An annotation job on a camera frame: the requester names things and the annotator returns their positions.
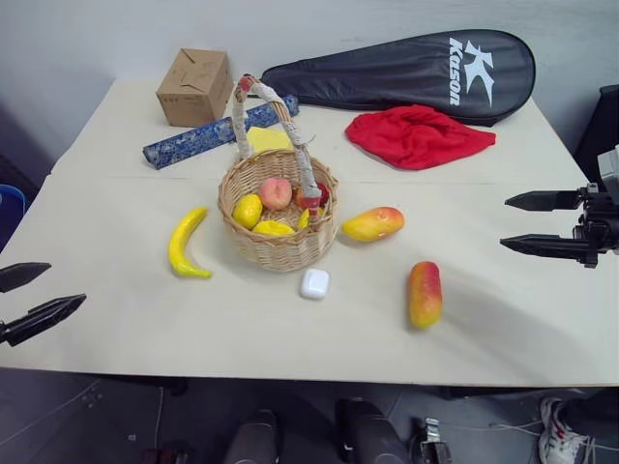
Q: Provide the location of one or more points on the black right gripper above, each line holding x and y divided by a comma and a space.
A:
599, 227

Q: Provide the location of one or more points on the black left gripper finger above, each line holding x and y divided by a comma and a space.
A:
43, 316
21, 274

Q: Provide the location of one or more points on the blue bin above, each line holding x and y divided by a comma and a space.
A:
9, 212

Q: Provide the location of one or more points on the long red yellow mango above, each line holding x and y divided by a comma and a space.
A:
425, 295

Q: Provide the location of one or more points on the red cloth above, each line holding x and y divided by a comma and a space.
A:
411, 140

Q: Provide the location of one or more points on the yellow banana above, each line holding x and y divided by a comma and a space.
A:
181, 237

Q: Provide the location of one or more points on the plump yellow red mango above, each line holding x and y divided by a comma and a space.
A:
372, 224

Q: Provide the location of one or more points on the dark trouser leg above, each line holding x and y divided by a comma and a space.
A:
595, 411

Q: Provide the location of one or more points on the black Kason racket bag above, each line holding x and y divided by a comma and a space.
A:
411, 72

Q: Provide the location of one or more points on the white red sneaker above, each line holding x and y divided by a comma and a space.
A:
561, 435

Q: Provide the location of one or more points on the blue patterned roll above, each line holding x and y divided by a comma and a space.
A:
193, 140

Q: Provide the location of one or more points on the round yellow lemon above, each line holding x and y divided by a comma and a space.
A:
247, 211

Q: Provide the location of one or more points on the white earbuds case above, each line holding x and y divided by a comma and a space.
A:
314, 284

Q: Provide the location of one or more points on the dark rounded grey shape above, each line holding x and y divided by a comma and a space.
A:
254, 437

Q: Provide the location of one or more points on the flat yellow lemon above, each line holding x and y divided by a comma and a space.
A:
273, 228

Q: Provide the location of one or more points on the red apple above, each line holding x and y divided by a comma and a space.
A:
301, 197

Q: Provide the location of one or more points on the small metal black device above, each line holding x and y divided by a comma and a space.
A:
431, 442

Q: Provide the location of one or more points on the brown cardboard box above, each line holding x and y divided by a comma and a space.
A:
193, 87

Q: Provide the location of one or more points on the pink peach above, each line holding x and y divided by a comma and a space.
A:
275, 193

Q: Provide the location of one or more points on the dark rounded black shape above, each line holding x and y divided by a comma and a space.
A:
370, 432

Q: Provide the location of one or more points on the yellow sponge cloth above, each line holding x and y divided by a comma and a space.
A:
268, 137

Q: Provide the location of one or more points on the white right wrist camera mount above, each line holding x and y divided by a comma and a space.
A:
610, 169

